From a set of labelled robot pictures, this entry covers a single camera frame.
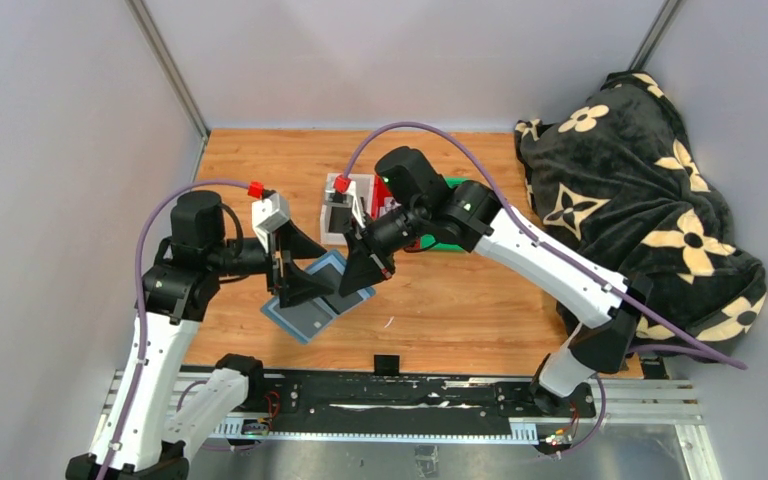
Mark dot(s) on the right aluminium frame post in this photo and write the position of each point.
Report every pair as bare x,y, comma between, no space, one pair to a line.
655,33

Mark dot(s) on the white cards stack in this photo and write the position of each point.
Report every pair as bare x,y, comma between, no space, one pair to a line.
388,205

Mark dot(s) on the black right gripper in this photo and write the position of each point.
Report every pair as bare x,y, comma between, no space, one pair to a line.
366,262

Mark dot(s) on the red plastic bin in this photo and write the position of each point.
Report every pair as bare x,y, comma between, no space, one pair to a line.
384,195

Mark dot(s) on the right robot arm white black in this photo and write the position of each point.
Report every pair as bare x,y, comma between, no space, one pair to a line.
473,217

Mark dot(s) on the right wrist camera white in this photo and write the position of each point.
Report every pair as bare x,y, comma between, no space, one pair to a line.
344,192

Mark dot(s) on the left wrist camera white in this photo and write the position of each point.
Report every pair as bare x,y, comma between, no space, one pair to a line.
268,215

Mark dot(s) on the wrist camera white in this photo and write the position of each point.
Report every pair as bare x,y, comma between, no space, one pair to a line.
268,215
344,192

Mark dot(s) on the aluminium frame post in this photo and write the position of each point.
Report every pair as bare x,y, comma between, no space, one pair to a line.
151,32
655,33

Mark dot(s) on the blue card holder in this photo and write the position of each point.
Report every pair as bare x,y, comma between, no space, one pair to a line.
329,267

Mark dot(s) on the left aluminium frame post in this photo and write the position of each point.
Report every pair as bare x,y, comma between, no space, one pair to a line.
151,32

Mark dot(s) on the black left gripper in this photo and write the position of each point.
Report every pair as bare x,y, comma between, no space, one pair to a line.
295,286

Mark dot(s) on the black floral blanket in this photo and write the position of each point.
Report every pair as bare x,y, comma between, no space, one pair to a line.
617,183

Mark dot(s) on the white plastic bin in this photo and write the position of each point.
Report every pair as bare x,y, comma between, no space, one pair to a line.
365,188

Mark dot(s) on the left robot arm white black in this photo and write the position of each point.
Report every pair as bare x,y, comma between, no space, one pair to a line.
141,438

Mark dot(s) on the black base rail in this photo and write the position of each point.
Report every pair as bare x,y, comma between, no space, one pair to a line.
309,405

